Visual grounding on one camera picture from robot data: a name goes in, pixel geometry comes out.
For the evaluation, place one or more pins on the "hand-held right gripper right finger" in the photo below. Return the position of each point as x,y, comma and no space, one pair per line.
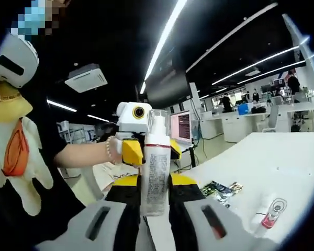
238,235

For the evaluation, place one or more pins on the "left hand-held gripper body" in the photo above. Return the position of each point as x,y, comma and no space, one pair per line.
128,117

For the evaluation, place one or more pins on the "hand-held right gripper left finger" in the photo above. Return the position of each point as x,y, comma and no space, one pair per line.
68,230

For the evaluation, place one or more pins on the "small white skincare sachet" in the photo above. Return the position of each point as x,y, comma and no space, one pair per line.
225,204

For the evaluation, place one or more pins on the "large red-collared skincare bottle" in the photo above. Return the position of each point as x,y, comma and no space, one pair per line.
269,221

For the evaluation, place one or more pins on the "gold foil skincare sachet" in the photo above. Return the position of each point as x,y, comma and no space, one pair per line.
236,187

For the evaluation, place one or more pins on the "dark green printed skincare sachet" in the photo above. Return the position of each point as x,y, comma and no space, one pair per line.
212,189

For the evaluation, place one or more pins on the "blue storage box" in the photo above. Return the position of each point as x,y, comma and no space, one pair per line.
245,109

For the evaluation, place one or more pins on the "person's left hand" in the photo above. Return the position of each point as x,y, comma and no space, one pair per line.
116,158

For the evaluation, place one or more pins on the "black-legged laptop stand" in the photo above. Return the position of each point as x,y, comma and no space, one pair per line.
192,157

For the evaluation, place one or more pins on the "open laptop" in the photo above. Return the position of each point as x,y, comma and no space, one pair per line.
183,125

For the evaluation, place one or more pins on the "black hanging display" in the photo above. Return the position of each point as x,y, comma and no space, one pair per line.
167,83

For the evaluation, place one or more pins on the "ceiling air conditioner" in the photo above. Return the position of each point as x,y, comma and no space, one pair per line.
86,79

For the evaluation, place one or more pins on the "white office counter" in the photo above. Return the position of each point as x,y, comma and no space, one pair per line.
233,128

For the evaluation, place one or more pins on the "person's black printed shirt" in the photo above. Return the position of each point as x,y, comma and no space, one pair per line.
55,130

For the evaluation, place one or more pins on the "ceiling light strips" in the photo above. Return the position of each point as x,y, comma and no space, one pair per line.
164,39

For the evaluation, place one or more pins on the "black bag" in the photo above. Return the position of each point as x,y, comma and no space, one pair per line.
259,109

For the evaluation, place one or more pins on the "grey high-back office chair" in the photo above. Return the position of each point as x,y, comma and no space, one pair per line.
272,117

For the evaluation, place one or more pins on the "grey chest-worn device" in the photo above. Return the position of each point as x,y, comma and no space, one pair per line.
26,52

